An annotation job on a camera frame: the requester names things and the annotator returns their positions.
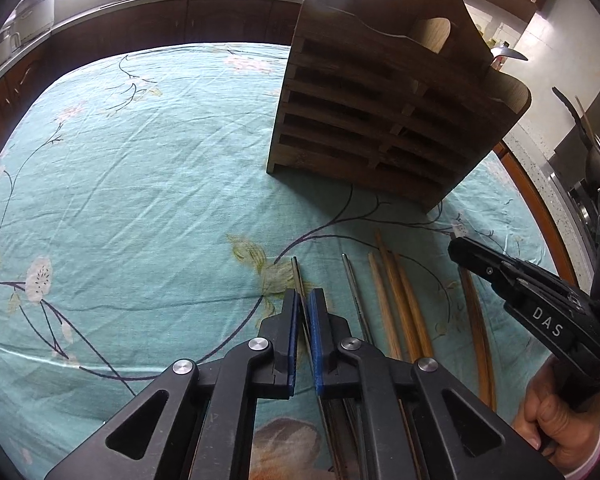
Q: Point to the large white rice cooker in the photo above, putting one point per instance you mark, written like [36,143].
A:
[35,10]

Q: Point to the person's right hand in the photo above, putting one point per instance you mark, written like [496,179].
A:
[545,425]

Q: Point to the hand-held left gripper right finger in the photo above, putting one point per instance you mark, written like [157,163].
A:
[316,345]

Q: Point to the metal chopstick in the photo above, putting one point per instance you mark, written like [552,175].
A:
[352,285]
[296,272]

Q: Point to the wooden cooking stick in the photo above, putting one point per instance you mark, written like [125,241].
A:
[584,117]

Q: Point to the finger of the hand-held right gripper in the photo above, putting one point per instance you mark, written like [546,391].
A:
[480,260]

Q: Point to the teal floral tablecloth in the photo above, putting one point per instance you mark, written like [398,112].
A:
[155,210]

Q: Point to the wooden chopstick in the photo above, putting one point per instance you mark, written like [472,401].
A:
[414,305]
[380,290]
[475,320]
[395,285]

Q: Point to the wooden utensil holder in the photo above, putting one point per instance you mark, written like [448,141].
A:
[380,85]

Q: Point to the metal spoon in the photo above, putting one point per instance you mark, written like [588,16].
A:
[510,53]

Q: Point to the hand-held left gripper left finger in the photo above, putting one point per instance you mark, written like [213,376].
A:
[293,340]

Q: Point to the black spatula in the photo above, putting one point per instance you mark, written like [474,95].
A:
[567,105]

